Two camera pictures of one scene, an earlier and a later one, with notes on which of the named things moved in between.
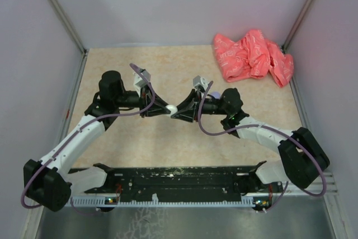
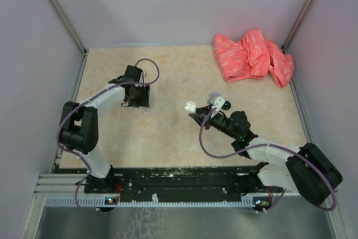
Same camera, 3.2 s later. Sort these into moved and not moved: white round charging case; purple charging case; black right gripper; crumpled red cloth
Moved: white round charging case; black right gripper
Not moved: purple charging case; crumpled red cloth
